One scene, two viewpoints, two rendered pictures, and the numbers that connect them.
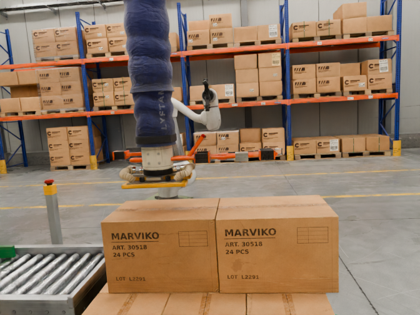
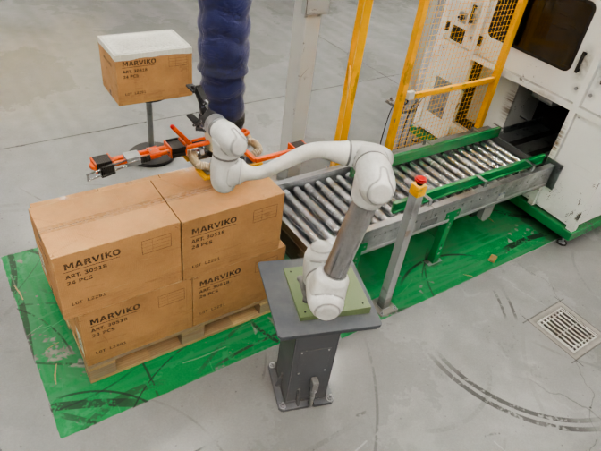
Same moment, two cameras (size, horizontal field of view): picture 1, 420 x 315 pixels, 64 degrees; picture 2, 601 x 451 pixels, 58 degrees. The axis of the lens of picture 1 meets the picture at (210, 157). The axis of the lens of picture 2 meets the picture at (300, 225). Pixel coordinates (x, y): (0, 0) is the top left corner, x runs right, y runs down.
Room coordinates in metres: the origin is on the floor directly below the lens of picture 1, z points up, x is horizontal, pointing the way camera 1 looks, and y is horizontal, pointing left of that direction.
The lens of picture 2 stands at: (3.86, -1.07, 2.62)
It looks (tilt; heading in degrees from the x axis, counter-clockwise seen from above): 38 degrees down; 135
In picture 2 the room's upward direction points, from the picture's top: 8 degrees clockwise
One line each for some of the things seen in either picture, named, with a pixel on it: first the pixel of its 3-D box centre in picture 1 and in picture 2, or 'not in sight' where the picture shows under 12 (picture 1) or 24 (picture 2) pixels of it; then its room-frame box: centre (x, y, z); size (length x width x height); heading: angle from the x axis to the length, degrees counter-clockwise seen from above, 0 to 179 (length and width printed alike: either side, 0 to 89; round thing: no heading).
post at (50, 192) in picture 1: (57, 248); (399, 251); (2.46, 1.21, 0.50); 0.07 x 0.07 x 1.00; 84
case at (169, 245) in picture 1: (167, 242); (217, 216); (1.85, 0.27, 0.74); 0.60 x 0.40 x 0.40; 84
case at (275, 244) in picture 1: (273, 240); (109, 246); (1.78, -0.33, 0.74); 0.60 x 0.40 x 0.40; 84
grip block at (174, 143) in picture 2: (202, 157); (174, 147); (1.82, 0.04, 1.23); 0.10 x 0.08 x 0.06; 175
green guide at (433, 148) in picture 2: not in sight; (427, 147); (1.80, 2.24, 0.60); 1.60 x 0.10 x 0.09; 84
